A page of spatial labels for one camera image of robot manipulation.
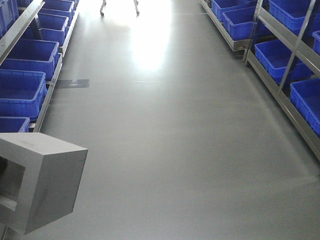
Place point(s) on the aisle steel rack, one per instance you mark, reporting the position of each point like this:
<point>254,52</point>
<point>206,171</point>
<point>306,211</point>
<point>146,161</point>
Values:
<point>280,40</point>
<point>34,37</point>

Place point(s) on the gray hollow square base block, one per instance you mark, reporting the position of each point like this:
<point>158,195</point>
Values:
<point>41,180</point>

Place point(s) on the right aisle steel rack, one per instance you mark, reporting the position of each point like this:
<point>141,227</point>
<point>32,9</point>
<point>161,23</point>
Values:
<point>280,40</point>

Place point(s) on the left aisle steel rack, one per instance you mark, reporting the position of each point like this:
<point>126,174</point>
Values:
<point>34,37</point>

